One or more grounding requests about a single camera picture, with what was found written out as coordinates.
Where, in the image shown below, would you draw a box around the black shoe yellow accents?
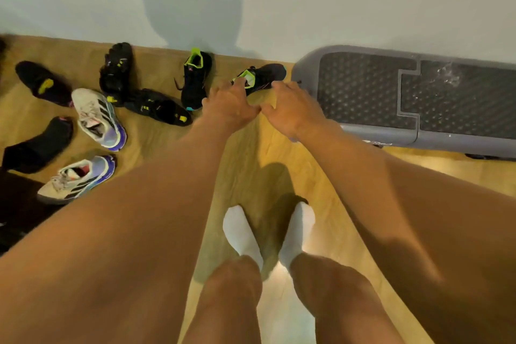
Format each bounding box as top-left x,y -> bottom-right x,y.
99,42 -> 134,107
124,88 -> 194,127

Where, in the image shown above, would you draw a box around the dark bag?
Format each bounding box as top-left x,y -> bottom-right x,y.
0,170 -> 65,256

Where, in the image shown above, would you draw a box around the person's right leg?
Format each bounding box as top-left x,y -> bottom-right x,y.
289,252 -> 405,344

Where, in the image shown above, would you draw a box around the plain black shoe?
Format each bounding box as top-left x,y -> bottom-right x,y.
2,116 -> 74,174

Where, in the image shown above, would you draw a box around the person's left leg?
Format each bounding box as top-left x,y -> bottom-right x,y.
182,255 -> 263,344

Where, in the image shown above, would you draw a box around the person's leg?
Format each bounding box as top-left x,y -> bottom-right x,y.
182,255 -> 263,344
289,252 -> 405,344

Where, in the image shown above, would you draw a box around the grey textured exercise platform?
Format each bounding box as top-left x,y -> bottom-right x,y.
291,45 -> 516,161

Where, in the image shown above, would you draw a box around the white striped sneaker purple sole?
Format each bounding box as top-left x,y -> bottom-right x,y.
71,88 -> 128,152
37,155 -> 117,206

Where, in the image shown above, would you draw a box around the person's left forearm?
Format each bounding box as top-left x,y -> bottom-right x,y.
0,116 -> 242,344

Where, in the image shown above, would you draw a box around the person's right hand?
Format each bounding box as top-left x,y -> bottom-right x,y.
260,80 -> 336,142

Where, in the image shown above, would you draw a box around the white sock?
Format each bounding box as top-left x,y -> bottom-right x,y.
223,205 -> 265,273
278,201 -> 316,273

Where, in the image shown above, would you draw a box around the person's left hand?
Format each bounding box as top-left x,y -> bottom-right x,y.
201,77 -> 262,131

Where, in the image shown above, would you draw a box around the black shoe yellow insole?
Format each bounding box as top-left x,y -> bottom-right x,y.
15,60 -> 74,108

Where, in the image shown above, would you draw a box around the person's right forearm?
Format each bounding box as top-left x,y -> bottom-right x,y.
296,120 -> 516,344

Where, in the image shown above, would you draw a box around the black shoe green tongue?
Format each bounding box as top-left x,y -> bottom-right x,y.
231,63 -> 287,97
174,48 -> 213,112

